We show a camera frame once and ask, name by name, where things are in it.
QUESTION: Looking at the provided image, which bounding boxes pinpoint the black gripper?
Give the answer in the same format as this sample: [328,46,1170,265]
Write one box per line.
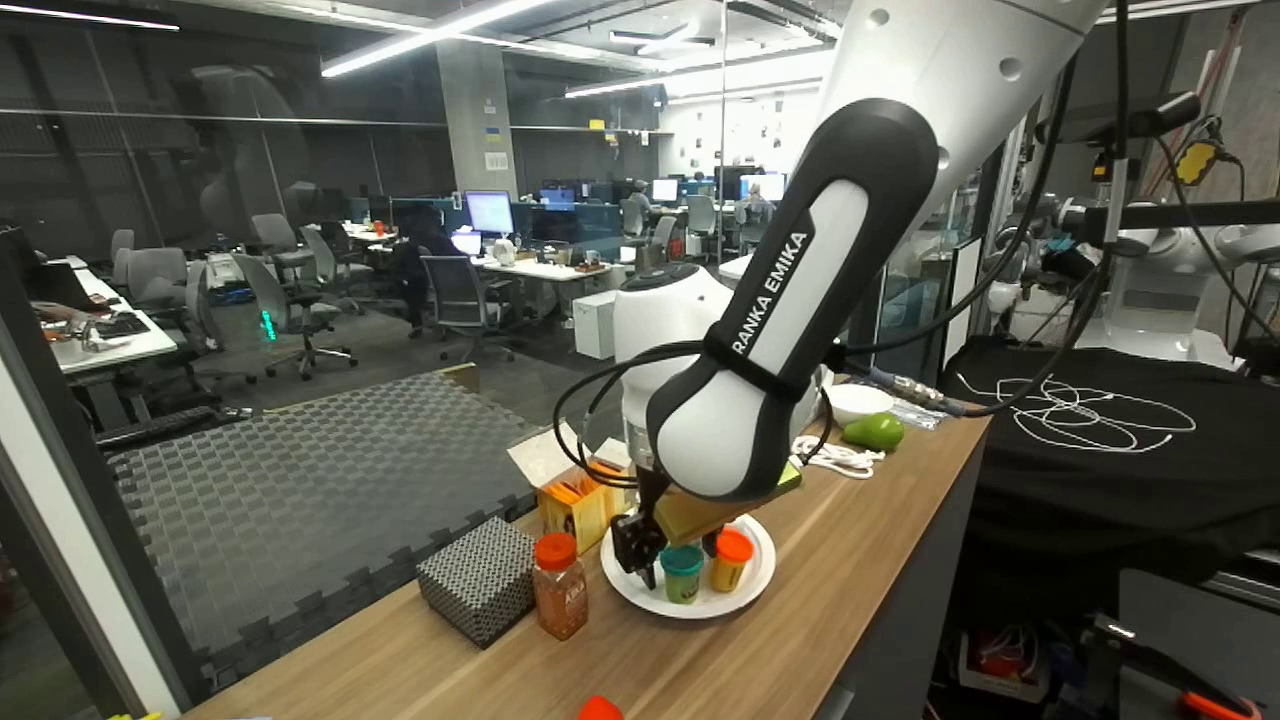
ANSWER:
[610,461,681,593]

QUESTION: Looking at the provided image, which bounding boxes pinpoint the orange lid spice jar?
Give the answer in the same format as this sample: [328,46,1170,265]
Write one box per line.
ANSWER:
[528,531,592,645]

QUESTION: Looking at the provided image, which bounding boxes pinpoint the orange lid play dough tub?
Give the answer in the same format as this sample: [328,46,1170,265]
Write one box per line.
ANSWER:
[706,523,760,597]

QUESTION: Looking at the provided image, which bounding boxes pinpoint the white round plate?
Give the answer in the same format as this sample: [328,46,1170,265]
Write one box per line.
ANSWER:
[596,510,786,626]

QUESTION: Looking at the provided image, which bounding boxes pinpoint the open orange cardboard box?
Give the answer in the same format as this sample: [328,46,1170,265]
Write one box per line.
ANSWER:
[505,420,635,556]

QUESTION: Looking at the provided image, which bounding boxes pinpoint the white drawer cabinet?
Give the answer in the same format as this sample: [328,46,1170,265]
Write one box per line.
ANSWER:
[574,290,625,365]

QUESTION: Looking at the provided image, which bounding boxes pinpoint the green avocado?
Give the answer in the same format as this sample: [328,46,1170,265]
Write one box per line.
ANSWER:
[836,408,913,456]

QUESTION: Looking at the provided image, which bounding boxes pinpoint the white bowl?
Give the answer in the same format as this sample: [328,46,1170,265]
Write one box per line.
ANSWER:
[824,381,902,429]

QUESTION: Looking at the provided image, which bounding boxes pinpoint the white office desk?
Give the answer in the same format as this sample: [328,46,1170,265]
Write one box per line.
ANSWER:
[474,250,617,290]

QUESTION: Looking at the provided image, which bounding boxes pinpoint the dark office chair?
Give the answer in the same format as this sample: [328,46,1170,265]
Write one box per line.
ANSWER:
[417,244,517,365]

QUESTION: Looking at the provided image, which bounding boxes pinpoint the silver foil packets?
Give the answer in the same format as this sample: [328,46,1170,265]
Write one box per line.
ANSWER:
[893,395,951,432]

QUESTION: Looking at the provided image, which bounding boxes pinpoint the grey foam floor mat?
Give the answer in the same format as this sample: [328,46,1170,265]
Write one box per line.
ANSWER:
[104,369,552,657]

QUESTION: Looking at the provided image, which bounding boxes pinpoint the lit computer monitor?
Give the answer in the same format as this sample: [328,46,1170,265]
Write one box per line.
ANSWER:
[459,189,521,239]

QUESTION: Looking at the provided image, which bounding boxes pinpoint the red box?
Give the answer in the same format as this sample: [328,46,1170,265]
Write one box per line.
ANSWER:
[964,626,1055,697]

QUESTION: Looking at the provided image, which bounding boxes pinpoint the office chair teal base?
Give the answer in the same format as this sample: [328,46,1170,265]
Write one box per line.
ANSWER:
[238,244,363,383]

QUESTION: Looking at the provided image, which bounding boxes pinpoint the black table cloth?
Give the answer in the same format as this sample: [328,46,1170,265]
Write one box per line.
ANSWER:
[941,335,1280,606]

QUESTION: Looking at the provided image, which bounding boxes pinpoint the grey office chair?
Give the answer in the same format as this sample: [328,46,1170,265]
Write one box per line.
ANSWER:
[113,239,223,355]

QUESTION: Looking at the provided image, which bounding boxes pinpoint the ceiling light strip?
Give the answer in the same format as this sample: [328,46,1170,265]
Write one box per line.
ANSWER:
[318,0,552,82]

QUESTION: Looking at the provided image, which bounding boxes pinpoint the cluttered white desk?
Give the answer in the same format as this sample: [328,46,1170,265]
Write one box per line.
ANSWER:
[23,254,184,383]

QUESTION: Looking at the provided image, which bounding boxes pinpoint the white machine housing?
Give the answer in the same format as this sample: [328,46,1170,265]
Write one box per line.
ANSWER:
[1103,230,1256,371]

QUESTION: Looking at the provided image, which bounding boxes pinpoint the black mounting bar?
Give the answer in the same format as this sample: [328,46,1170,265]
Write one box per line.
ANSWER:
[1077,198,1280,234]

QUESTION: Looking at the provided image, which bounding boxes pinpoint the yellow clamp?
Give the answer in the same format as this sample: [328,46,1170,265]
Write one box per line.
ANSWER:
[1172,133,1227,189]

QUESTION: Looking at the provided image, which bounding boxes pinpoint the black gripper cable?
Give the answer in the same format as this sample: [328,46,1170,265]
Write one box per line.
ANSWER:
[548,335,842,498]

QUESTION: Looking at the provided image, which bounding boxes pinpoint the coiled white cable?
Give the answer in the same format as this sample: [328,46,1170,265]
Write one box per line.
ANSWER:
[803,432,890,485]

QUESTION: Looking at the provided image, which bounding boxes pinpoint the braided cable connector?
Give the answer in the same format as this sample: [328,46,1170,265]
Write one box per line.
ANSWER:
[863,369,967,414]

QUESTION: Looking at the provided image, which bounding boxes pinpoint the long white cable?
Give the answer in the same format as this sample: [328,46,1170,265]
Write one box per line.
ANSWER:
[957,369,1206,461]

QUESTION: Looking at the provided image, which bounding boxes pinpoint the orange handled tool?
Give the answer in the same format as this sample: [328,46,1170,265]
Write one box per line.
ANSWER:
[1172,685,1263,720]

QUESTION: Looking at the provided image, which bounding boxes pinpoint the black mounted camera device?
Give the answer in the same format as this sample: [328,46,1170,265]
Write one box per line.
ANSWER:
[1066,88,1209,153]

